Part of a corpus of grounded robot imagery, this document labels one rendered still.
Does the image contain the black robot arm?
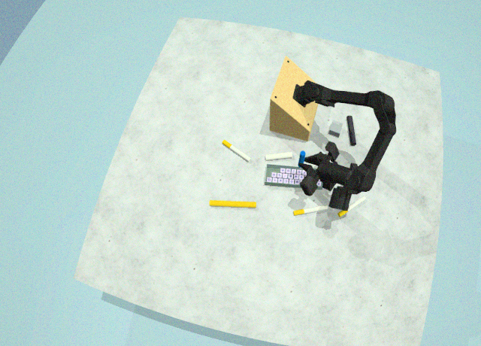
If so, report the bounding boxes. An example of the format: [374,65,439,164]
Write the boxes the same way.
[292,80,396,211]

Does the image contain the blue stylus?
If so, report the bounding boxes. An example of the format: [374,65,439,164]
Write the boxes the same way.
[298,150,306,169]

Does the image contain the dark grey cylinder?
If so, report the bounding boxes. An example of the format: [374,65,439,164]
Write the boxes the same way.
[346,116,356,146]

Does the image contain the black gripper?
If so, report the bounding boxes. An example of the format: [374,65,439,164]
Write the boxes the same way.
[299,141,339,196]

